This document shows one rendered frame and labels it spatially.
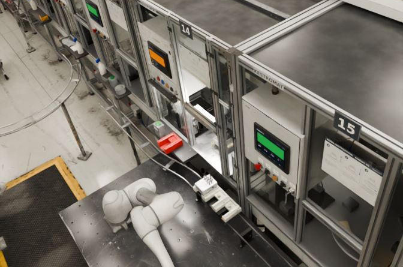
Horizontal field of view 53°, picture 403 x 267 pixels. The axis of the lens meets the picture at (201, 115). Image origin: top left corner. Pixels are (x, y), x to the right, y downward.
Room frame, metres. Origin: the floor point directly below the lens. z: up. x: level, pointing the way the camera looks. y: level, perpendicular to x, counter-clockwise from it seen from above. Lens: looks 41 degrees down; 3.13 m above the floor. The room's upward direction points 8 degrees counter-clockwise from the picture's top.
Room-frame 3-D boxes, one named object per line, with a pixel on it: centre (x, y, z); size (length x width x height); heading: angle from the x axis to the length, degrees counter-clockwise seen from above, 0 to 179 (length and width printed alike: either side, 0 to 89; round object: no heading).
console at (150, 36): (2.47, 0.14, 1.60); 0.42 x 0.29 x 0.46; 31
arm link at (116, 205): (1.82, 0.70, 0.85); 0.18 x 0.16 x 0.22; 120
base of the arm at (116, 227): (1.80, 0.70, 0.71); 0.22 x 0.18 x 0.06; 31
